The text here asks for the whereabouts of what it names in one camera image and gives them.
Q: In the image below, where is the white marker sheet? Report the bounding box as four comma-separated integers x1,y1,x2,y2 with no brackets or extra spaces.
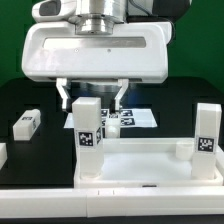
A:
64,108,157,129

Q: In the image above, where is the white left barrier block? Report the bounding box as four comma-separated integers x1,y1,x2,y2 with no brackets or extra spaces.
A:
0,143,7,170

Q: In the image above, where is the white desk top tray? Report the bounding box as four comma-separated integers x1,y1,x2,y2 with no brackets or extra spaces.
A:
74,138,224,188

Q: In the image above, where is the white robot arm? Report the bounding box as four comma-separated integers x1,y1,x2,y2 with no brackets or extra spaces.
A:
22,0,192,110

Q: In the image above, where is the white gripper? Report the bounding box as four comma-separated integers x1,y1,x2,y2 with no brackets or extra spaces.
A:
22,22,170,112

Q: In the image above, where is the white front barrier rail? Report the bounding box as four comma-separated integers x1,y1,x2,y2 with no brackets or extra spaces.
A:
0,187,224,219

